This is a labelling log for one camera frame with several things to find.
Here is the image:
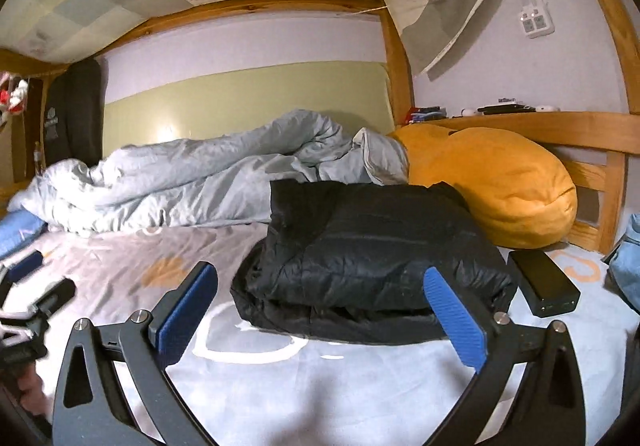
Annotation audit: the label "black garment bag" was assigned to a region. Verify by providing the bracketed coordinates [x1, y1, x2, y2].
[42, 58, 106, 167]

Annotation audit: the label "black remote control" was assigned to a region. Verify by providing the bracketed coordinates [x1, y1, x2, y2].
[477, 102, 538, 115]

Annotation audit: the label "checkered hanging curtain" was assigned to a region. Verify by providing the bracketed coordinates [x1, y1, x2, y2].
[382, 0, 503, 81]

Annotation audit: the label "yellow plush pillow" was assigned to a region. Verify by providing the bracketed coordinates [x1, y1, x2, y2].
[387, 123, 578, 251]

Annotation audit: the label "blue pillow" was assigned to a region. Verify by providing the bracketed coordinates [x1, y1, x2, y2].
[0, 211, 48, 259]

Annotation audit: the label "black down jacket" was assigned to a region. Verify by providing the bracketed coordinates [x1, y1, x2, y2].
[230, 180, 518, 346]

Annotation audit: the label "white power strip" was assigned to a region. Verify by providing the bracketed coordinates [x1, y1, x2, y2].
[516, 8, 557, 39]

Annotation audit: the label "person's left hand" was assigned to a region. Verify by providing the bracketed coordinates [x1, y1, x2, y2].
[17, 368, 48, 419]

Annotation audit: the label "light blue cloth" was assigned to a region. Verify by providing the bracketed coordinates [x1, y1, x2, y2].
[605, 213, 640, 314]

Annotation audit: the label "black power bank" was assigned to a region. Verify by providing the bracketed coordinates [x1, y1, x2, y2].
[507, 250, 582, 317]

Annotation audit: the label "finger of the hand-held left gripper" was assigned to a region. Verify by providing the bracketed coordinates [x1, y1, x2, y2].
[30, 278, 77, 319]
[0, 250, 43, 284]

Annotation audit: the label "wooden bed frame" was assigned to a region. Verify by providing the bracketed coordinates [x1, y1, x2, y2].
[0, 0, 640, 257]

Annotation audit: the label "light grey duvet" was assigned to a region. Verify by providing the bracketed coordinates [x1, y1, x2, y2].
[7, 109, 411, 234]

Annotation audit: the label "stack of small boxes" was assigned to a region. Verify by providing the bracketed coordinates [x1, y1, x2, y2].
[406, 106, 448, 123]

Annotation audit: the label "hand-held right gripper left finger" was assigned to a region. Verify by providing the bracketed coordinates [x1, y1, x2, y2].
[52, 261, 219, 446]

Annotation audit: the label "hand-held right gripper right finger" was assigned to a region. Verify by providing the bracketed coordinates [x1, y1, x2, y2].
[422, 267, 587, 446]

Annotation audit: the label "grey printed bed sheet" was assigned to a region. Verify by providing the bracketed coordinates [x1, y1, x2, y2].
[0, 221, 640, 446]

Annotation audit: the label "red white plush toys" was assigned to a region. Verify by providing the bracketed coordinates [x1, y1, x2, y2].
[0, 70, 30, 124]

